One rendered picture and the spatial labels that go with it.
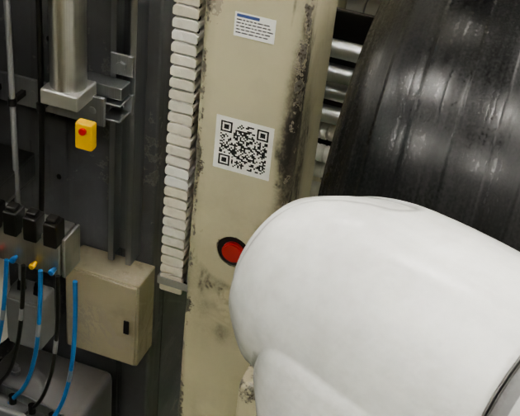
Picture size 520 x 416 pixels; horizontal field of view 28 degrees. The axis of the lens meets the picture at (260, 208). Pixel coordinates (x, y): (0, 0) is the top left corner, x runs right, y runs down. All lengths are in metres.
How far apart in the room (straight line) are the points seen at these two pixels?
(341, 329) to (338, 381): 0.03
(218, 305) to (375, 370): 0.92
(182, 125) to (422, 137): 0.39
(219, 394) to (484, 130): 0.67
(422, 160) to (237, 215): 0.37
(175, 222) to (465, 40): 0.51
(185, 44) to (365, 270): 0.76
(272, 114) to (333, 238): 0.69
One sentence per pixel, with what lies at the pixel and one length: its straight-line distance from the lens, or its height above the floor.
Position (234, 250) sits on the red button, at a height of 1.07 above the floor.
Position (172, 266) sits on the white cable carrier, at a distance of 1.44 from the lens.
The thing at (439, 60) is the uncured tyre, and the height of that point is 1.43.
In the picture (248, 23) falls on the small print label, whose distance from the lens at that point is 1.20.
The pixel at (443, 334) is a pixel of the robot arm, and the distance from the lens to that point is 0.51.
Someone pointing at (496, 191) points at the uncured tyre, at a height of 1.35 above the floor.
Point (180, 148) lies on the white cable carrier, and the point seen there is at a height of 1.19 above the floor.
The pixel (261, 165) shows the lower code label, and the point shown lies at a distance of 1.28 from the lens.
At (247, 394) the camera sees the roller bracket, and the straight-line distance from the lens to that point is 1.35.
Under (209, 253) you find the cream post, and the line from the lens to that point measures 1.38.
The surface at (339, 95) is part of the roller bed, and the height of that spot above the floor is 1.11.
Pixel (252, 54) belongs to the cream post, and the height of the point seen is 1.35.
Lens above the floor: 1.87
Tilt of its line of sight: 34 degrees down
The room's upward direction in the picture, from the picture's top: 6 degrees clockwise
